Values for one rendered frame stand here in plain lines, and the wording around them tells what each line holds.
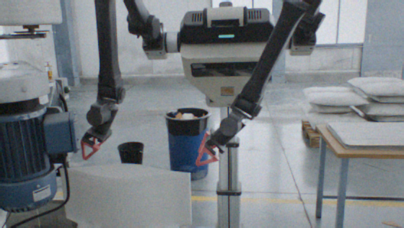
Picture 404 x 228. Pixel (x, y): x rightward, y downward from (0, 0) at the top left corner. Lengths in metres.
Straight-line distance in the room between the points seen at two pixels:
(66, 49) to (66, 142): 9.03
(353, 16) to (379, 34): 0.74
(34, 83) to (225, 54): 0.81
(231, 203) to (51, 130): 1.16
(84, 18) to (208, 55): 8.58
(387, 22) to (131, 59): 6.29
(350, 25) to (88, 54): 6.66
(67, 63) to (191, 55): 8.59
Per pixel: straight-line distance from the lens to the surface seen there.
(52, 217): 1.86
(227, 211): 1.87
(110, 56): 1.10
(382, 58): 9.71
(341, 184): 2.36
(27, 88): 0.86
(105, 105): 1.14
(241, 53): 1.43
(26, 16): 0.98
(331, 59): 9.43
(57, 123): 0.90
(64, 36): 9.89
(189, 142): 3.38
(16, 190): 0.93
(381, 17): 9.62
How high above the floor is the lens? 1.51
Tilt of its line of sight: 15 degrees down
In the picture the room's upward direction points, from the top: 2 degrees counter-clockwise
